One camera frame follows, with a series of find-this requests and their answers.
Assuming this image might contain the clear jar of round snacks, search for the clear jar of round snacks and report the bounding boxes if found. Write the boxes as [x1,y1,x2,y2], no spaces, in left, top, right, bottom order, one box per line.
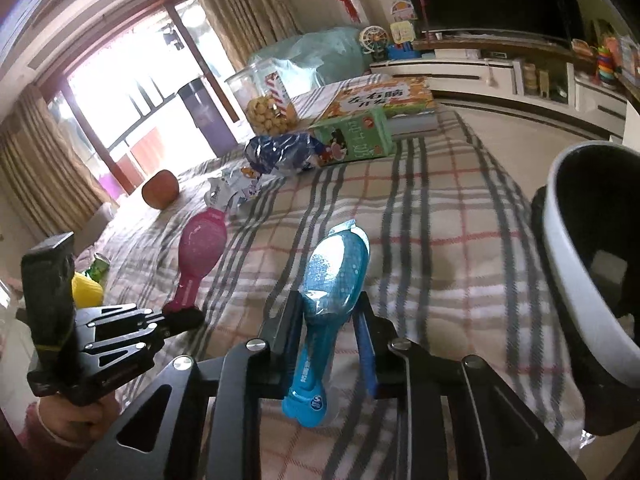
[224,56,299,137]

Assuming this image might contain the person's left forearm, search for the person's left forearm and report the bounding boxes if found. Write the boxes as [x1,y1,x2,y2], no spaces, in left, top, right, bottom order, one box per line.
[14,399,83,480]

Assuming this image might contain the teal plastic-covered bundle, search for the teal plastic-covered bundle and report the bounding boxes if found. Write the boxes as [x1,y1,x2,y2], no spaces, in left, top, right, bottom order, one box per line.
[249,26,372,87]

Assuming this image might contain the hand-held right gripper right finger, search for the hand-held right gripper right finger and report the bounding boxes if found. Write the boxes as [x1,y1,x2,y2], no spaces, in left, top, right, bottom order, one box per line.
[352,291,590,480]

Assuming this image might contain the pink packaged hairbrush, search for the pink packaged hairbrush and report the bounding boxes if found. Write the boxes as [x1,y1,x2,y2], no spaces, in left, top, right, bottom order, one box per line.
[161,209,229,314]

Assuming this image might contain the green can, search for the green can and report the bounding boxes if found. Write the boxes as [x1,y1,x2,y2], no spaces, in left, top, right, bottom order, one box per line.
[87,253,112,282]

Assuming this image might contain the pink toy boxes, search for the pink toy boxes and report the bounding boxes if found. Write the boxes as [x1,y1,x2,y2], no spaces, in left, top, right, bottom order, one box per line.
[616,35,640,83]

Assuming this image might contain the white television cabinet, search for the white television cabinet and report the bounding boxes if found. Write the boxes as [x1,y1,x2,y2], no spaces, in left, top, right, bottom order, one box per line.
[370,42,628,141]

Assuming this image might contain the green drink carton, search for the green drink carton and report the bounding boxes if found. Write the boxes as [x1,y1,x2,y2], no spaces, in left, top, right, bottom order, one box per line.
[309,106,397,167]

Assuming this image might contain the dark purple bin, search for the dark purple bin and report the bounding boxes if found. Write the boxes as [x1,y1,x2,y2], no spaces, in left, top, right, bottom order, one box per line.
[176,79,237,157]

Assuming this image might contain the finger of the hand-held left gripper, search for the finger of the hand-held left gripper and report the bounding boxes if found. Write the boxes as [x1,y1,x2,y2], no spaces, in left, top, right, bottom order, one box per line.
[79,327,172,367]
[75,302,206,334]

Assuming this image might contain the balcony glass door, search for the balcony glass door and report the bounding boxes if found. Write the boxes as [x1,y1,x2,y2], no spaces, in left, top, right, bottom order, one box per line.
[37,0,241,196]

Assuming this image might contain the beige curtain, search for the beige curtain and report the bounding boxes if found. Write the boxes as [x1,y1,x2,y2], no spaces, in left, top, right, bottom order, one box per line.
[186,0,302,62]
[0,84,109,227]

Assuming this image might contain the toy ferris wheel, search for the toy ferris wheel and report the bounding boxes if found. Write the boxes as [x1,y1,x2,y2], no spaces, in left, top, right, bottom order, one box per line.
[358,26,389,59]

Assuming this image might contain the yellow round object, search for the yellow round object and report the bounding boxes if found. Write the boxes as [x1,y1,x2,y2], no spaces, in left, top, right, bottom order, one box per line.
[71,272,104,309]

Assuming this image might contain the blue plastic bag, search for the blue plastic bag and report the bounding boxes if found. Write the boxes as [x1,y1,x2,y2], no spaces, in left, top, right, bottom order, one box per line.
[244,131,327,179]

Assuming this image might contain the person's left hand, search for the person's left hand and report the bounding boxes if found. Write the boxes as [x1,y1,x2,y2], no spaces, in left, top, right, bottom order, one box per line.
[36,394,122,442]

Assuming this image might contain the blue packaged hairbrush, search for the blue packaged hairbrush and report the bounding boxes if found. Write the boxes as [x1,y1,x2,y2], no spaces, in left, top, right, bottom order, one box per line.
[281,220,372,429]

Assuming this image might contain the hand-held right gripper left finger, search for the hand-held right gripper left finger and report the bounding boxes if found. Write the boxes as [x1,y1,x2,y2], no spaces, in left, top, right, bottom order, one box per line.
[65,290,307,480]

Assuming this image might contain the black white-rimmed trash bin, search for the black white-rimmed trash bin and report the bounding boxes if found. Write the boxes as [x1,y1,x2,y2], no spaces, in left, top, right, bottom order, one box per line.
[529,141,640,437]

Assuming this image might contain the colourful stacking ring toy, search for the colourful stacking ring toy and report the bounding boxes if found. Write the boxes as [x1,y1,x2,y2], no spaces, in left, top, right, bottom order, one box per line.
[595,45,621,86]

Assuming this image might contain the brown round object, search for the brown round object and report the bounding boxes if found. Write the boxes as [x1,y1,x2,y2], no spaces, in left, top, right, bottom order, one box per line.
[141,169,181,210]

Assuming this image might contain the white cartoon-printed wrapper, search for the white cartoon-printed wrapper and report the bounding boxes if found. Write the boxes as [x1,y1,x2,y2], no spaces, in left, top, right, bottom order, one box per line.
[206,166,262,217]

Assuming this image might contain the orange green picture book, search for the orange green picture book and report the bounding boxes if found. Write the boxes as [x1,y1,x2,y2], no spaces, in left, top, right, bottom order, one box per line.
[319,76,437,137]

